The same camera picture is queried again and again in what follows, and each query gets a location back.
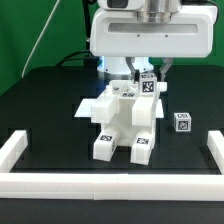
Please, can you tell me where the white bar part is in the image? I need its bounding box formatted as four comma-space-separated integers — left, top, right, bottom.
0, 130, 28, 173

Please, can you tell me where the white right fence wall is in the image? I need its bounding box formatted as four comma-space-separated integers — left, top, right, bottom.
207, 130, 224, 175

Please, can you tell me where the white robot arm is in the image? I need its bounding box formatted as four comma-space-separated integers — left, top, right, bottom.
90, 0, 218, 78

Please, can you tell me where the white chair back part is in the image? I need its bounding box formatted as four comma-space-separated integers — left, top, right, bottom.
91, 80, 167, 127

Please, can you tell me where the white chair seat part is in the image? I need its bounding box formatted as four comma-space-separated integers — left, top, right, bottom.
101, 117, 156, 148

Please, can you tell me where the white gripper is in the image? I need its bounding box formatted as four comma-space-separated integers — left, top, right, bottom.
90, 5, 214, 82

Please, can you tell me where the white fence wall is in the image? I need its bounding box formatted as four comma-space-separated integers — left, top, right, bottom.
207, 130, 224, 175
0, 173, 224, 201

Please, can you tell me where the white front fence wall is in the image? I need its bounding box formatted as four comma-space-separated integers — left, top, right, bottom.
0, 173, 224, 201

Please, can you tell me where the black cable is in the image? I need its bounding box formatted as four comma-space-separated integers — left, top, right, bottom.
55, 0, 101, 68

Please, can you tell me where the white cable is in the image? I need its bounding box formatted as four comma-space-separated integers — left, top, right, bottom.
21, 0, 63, 78

